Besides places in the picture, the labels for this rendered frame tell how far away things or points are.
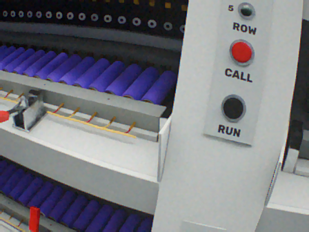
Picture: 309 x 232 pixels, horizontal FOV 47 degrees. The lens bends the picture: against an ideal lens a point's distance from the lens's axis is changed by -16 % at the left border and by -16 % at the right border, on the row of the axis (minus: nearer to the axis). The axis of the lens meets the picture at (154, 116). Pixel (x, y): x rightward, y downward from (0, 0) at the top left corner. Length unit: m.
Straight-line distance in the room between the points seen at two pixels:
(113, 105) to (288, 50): 0.18
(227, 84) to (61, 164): 0.18
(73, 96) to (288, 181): 0.23
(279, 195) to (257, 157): 0.05
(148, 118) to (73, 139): 0.07
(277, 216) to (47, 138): 0.23
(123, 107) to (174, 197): 0.10
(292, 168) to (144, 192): 0.14
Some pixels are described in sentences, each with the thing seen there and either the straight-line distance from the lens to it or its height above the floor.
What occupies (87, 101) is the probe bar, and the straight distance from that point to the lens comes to 0.40.
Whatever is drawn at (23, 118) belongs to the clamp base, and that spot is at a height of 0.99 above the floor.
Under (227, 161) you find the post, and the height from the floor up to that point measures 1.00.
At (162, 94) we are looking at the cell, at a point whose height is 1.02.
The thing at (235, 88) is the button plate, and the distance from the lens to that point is 0.30.
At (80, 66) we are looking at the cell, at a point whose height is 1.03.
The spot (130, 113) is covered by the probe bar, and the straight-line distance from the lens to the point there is 0.38.
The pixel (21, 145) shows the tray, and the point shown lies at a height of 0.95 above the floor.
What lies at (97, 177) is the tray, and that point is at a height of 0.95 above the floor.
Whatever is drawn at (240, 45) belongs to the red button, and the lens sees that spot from 0.29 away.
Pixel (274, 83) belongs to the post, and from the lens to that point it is 0.30.
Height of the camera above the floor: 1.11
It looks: 15 degrees down
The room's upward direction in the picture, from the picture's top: 9 degrees clockwise
